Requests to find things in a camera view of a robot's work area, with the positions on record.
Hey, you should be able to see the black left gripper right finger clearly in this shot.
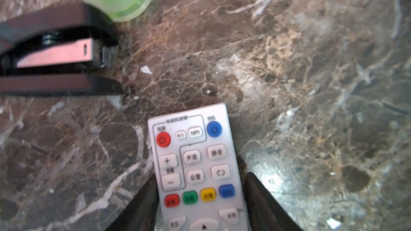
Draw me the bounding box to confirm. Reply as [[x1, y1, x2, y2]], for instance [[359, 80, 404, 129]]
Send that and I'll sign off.
[[243, 172, 302, 231]]

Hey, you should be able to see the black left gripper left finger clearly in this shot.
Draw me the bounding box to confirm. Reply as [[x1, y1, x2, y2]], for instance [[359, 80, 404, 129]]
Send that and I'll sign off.
[[105, 174, 159, 231]]

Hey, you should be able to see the white remote control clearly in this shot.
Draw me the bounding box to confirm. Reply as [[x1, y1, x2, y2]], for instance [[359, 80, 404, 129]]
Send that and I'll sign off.
[[148, 103, 250, 231]]

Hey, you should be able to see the black stapler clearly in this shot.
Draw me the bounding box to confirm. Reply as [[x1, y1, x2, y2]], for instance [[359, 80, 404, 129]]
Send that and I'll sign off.
[[1, 3, 123, 97]]

